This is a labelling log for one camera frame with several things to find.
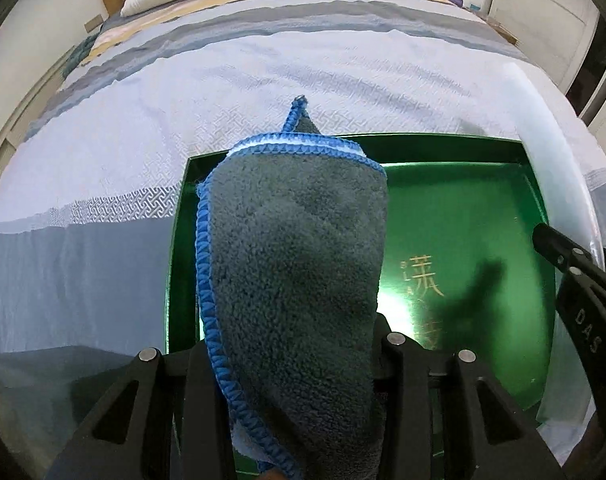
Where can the striped bedspread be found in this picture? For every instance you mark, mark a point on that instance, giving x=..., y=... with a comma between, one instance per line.
x=183, y=95

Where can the green box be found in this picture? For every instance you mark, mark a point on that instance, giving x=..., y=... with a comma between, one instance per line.
x=463, y=220

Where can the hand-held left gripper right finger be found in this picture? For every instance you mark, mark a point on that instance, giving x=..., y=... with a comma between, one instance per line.
x=413, y=410

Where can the teal cloth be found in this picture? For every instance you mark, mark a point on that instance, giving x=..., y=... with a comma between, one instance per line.
x=78, y=54

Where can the translucent plastic cover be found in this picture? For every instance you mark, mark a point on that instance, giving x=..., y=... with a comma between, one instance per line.
x=553, y=160

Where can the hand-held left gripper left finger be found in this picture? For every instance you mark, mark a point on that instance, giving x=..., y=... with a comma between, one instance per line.
x=203, y=410

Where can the white wardrobe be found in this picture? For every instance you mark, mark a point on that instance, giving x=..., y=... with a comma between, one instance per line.
x=543, y=10

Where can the grey towel with blue edging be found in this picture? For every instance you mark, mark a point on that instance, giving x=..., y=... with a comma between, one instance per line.
x=293, y=270

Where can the wall socket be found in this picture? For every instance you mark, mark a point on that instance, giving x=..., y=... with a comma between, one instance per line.
x=93, y=23

